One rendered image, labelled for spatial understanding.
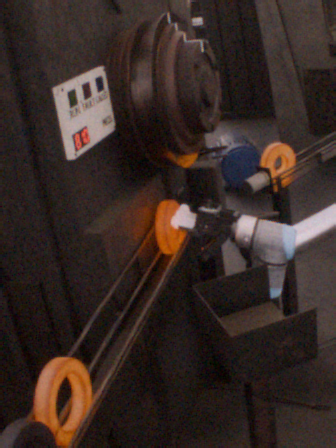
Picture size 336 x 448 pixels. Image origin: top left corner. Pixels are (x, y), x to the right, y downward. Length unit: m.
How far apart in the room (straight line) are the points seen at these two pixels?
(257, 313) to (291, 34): 3.17
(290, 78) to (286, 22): 0.42
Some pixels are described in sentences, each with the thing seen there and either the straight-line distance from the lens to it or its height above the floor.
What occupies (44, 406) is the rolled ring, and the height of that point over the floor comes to 0.74.
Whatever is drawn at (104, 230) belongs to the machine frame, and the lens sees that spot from 1.54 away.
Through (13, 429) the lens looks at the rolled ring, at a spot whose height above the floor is 0.77.
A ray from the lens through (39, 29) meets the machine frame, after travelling 1.44.
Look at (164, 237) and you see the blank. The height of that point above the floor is 0.75.
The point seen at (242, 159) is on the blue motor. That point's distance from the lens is 3.99.
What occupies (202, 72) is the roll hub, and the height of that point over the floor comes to 1.16.
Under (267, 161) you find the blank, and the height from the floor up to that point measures 0.74.
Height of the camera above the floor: 1.43
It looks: 22 degrees down
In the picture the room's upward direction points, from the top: 10 degrees counter-clockwise
